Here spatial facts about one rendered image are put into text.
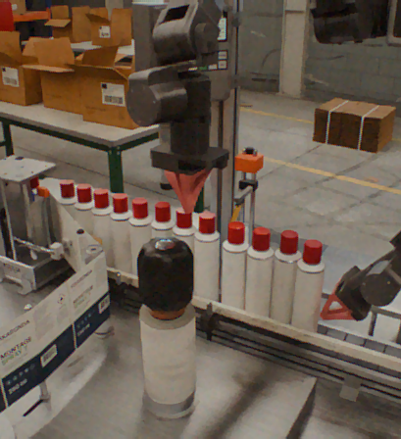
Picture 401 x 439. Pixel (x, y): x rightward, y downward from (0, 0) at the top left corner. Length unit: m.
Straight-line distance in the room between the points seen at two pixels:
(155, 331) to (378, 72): 5.93
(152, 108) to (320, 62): 6.19
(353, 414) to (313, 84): 6.10
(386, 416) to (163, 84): 0.68
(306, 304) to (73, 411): 0.45
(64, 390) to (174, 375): 0.22
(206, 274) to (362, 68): 5.68
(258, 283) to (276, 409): 0.24
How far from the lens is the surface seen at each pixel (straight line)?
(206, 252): 1.05
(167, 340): 0.78
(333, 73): 6.76
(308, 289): 0.98
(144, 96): 0.67
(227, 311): 1.06
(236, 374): 0.96
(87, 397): 0.94
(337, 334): 1.08
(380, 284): 0.86
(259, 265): 0.99
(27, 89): 3.31
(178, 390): 0.85
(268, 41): 7.15
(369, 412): 1.01
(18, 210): 1.19
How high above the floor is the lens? 1.54
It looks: 26 degrees down
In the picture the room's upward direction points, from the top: straight up
